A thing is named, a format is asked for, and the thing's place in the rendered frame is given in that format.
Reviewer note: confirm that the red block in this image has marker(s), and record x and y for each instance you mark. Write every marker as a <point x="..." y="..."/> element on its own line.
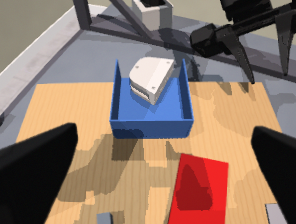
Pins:
<point x="200" y="191"/>

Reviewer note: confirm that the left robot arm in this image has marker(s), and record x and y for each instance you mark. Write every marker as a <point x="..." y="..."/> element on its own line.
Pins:
<point x="233" y="5"/>

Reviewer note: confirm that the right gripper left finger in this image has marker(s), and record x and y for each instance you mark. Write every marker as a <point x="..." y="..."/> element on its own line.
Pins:
<point x="32" y="172"/>

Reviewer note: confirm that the black metal overhead frame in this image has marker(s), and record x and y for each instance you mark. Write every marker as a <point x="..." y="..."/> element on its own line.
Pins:
<point x="84" y="17"/>

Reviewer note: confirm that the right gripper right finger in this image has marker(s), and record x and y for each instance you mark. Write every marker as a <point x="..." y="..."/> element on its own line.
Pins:
<point x="275" y="153"/>

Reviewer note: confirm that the blue open-top tray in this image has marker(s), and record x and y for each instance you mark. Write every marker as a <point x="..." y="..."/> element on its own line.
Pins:
<point x="132" y="117"/>

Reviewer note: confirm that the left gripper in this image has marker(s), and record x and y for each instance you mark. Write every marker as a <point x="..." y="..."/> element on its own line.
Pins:
<point x="227" y="36"/>

